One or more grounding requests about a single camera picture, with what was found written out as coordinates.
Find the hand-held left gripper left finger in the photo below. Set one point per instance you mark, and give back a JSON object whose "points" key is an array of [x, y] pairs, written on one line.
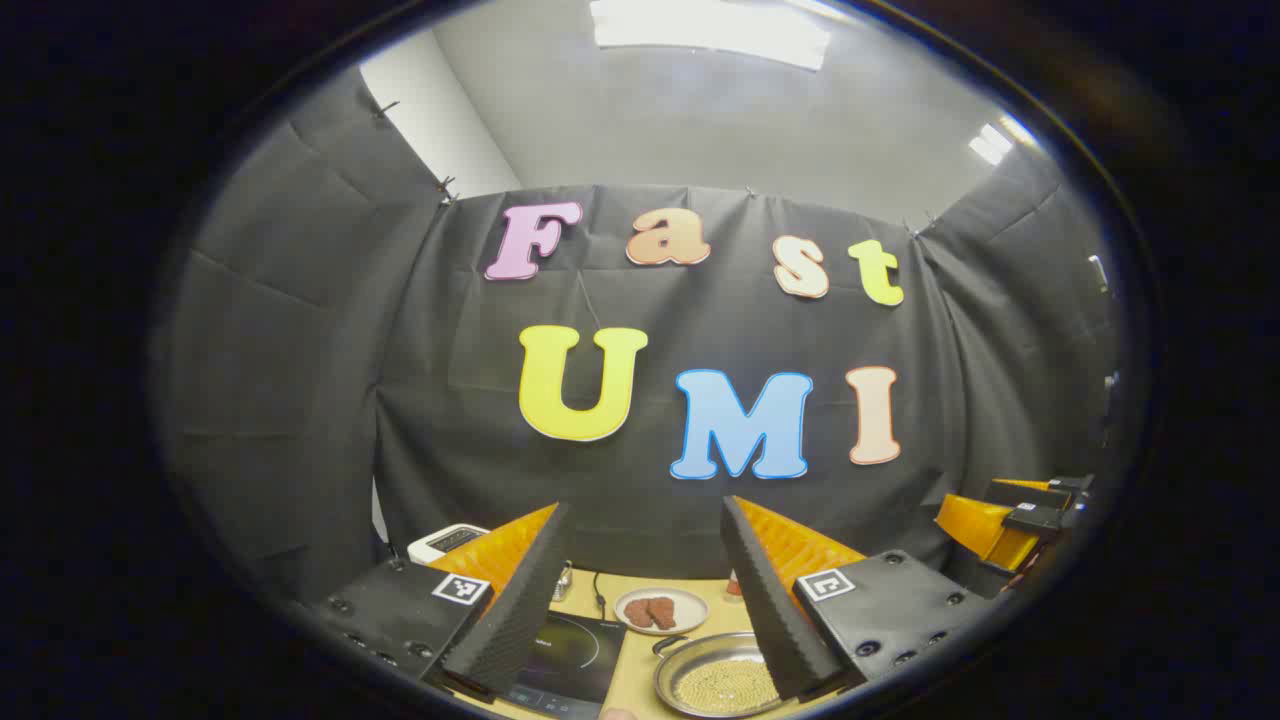
{"points": [[520, 610]]}

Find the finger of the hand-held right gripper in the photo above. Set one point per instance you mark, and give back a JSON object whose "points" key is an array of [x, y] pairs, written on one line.
{"points": [[985, 530], [1060, 490]]}

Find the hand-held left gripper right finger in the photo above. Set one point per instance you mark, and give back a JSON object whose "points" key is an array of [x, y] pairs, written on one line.
{"points": [[765, 610]]}

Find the black induction cooktop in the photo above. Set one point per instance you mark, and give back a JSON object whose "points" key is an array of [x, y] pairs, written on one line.
{"points": [[575, 655]]}

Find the clear plastic bottle red label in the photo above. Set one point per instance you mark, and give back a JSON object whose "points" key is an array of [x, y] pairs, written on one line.
{"points": [[735, 587]]}

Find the clear glass container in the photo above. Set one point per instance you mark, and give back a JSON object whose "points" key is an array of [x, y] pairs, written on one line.
{"points": [[565, 583]]}

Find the white round plate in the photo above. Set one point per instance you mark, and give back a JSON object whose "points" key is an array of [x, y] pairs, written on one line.
{"points": [[690, 605]]}

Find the pile of soybeans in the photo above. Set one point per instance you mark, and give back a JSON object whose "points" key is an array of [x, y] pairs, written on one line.
{"points": [[725, 688]]}

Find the white toaster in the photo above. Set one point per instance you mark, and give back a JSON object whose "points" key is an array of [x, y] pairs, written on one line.
{"points": [[440, 540]]}

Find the black backdrop cloth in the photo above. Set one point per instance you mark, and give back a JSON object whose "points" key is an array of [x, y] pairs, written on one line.
{"points": [[320, 350]]}

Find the small ceiling light panel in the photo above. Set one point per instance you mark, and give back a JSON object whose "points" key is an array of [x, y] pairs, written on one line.
{"points": [[995, 140]]}

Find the large ceiling light panel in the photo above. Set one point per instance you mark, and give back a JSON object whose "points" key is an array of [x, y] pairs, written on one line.
{"points": [[710, 30]]}

